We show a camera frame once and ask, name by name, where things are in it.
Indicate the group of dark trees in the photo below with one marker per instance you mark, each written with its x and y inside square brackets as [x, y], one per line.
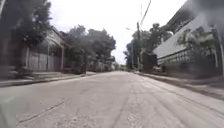
[90, 46]

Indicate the utility pole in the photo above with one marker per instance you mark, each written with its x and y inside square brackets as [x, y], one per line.
[138, 43]

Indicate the grey concrete road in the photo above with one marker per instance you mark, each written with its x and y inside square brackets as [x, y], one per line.
[106, 100]

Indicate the dark trees behind pole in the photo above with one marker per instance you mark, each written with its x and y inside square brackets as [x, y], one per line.
[146, 45]

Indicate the house with grey gate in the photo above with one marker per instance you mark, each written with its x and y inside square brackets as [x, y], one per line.
[46, 55]

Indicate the grey concrete sidewalk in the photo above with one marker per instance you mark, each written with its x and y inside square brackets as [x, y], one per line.
[190, 85]
[36, 79]

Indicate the white building with railing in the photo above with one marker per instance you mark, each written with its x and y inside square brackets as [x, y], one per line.
[186, 40]

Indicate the leafy green bush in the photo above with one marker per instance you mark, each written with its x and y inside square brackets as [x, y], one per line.
[196, 45]

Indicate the large dark tree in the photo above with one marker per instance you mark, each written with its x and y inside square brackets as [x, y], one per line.
[23, 23]

